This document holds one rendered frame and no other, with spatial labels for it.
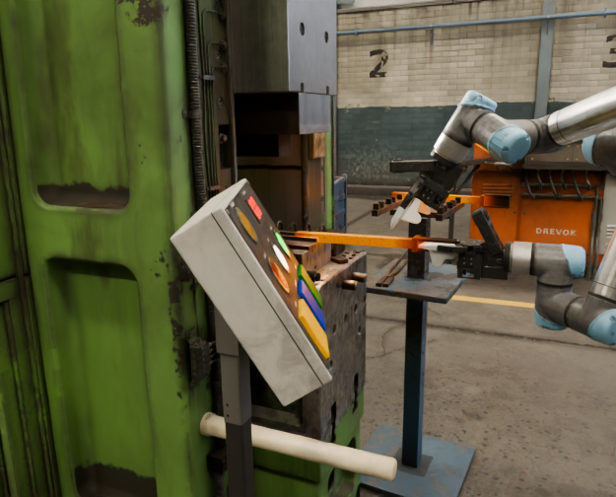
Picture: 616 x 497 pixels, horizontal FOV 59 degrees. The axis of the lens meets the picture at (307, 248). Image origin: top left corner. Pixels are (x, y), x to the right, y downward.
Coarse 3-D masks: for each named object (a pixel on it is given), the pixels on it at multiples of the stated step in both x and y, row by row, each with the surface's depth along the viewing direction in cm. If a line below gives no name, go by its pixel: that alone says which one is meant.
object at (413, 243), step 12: (324, 240) 143; (336, 240) 141; (348, 240) 140; (360, 240) 139; (372, 240) 137; (384, 240) 136; (396, 240) 135; (408, 240) 133; (420, 240) 132; (432, 240) 131; (444, 240) 130; (456, 240) 131
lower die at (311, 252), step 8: (288, 232) 150; (288, 240) 145; (296, 240) 145; (304, 240) 144; (312, 240) 143; (296, 248) 139; (304, 248) 138; (312, 248) 140; (320, 248) 145; (328, 248) 151; (296, 256) 135; (304, 256) 135; (312, 256) 141; (320, 256) 146; (328, 256) 151; (304, 264) 136; (312, 264) 141; (320, 264) 146
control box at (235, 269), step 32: (224, 192) 94; (192, 224) 69; (224, 224) 68; (256, 224) 84; (192, 256) 69; (224, 256) 69; (256, 256) 71; (288, 256) 96; (224, 288) 70; (256, 288) 71; (288, 288) 78; (256, 320) 72; (288, 320) 72; (256, 352) 73; (288, 352) 73; (320, 352) 76; (288, 384) 74; (320, 384) 74
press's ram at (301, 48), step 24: (240, 0) 120; (264, 0) 118; (288, 0) 116; (312, 0) 128; (240, 24) 121; (264, 24) 119; (288, 24) 117; (312, 24) 129; (240, 48) 123; (264, 48) 120; (288, 48) 118; (312, 48) 130; (240, 72) 124; (264, 72) 122; (288, 72) 120; (312, 72) 131; (336, 72) 145
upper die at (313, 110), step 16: (240, 96) 131; (256, 96) 129; (272, 96) 128; (288, 96) 126; (304, 96) 128; (320, 96) 137; (240, 112) 132; (256, 112) 130; (272, 112) 129; (288, 112) 127; (304, 112) 128; (320, 112) 138; (240, 128) 133; (256, 128) 131; (272, 128) 130; (288, 128) 128; (304, 128) 129; (320, 128) 138
